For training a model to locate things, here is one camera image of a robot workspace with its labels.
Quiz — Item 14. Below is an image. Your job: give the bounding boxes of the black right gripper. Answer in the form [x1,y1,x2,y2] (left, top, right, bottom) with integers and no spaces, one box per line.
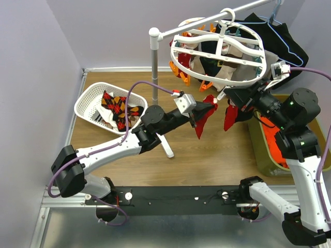
[224,76,292,129]

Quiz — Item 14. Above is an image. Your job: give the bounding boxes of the light blue wire hanger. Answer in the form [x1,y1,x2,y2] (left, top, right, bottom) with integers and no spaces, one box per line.
[237,0,307,65]

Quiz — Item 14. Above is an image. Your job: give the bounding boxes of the white clothes peg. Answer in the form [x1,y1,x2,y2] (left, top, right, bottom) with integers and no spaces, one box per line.
[217,90,226,101]

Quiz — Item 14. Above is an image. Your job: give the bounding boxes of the silver drying rack stand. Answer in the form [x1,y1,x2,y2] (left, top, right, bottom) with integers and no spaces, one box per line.
[144,0,275,158]

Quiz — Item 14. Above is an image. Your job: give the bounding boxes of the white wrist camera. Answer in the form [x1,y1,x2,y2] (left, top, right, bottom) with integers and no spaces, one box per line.
[171,90,197,117]
[265,61,291,90]

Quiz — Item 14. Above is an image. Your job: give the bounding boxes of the black hanging garment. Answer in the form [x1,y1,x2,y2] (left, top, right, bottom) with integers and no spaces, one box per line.
[232,11,310,90]

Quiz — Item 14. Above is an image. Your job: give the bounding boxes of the navy santa sock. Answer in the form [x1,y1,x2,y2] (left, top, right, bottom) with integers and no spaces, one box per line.
[200,41,218,77]

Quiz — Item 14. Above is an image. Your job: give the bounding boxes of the orange cloth in bin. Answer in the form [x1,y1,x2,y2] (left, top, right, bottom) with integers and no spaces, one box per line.
[260,116,289,168]

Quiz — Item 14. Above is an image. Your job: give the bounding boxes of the cream brown striped sock back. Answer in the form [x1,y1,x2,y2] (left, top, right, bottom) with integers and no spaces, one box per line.
[190,55,205,74]

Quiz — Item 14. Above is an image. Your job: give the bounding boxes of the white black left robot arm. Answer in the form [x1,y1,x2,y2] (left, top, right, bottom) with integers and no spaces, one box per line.
[50,102,216,204]

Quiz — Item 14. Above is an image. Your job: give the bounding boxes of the white round sock hanger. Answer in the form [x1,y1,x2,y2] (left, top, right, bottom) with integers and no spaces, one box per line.
[174,8,267,92]

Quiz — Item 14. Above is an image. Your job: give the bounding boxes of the red black santa sock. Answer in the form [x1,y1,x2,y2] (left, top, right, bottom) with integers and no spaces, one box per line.
[223,99,238,131]

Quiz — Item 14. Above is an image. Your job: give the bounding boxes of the socks pile in basket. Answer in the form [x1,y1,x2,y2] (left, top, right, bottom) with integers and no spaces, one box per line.
[95,90,144,132]

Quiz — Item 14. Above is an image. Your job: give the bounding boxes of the green plastic bin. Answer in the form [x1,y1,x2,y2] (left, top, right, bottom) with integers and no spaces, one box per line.
[247,94,331,178]

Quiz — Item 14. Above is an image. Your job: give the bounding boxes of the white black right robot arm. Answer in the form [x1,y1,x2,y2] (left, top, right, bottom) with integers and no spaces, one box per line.
[223,82,330,246]

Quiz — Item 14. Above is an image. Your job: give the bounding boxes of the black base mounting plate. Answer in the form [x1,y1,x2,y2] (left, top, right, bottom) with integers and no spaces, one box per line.
[93,184,262,217]

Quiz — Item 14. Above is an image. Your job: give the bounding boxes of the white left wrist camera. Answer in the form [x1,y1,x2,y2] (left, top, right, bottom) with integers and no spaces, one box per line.
[171,90,197,117]

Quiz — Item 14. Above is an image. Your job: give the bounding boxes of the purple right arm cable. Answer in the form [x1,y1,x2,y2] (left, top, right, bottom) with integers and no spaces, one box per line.
[289,67,331,225]

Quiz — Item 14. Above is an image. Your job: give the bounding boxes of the grey hanging garment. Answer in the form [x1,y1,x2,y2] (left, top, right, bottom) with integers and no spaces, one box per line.
[231,50,279,81]

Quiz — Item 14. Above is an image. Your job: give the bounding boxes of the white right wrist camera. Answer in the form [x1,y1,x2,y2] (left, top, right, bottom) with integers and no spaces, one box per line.
[265,61,291,90]

